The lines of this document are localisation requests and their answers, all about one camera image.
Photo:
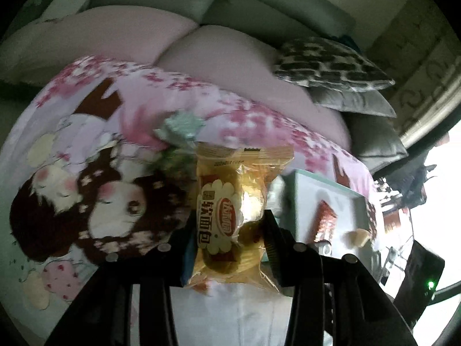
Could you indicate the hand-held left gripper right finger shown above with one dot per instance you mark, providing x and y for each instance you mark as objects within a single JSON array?
[{"x": 275, "y": 256}]

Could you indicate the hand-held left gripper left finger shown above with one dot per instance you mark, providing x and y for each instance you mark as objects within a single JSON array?
[{"x": 188, "y": 259}]

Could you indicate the yellow bread packet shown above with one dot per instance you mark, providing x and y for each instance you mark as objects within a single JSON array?
[{"x": 230, "y": 205}]

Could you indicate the teal storage box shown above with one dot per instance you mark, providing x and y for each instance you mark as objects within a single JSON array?
[{"x": 322, "y": 189}]

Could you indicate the red snack packet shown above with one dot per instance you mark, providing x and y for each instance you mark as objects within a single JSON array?
[{"x": 324, "y": 220}]

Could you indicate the pale yellow snack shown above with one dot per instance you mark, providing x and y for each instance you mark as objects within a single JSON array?
[{"x": 357, "y": 238}]

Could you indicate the green round cracker packet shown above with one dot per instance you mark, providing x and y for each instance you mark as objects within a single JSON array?
[{"x": 173, "y": 162}]

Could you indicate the crumpled green white snack packet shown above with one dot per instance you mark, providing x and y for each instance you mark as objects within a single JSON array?
[{"x": 179, "y": 127}]

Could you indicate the grey pillow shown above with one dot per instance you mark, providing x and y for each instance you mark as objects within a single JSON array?
[
  {"x": 356, "y": 102},
  {"x": 378, "y": 140}
]

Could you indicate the pink printed blanket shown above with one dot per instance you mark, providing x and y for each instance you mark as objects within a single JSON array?
[{"x": 108, "y": 133}]

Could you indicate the black white patterned pillow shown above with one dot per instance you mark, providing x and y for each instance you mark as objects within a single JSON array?
[{"x": 331, "y": 63}]

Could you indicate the pink sofa seat cushion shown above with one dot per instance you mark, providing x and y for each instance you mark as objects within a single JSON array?
[
  {"x": 108, "y": 32},
  {"x": 234, "y": 57}
]

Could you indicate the grey sofa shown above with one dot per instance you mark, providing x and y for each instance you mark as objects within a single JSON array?
[{"x": 270, "y": 10}]

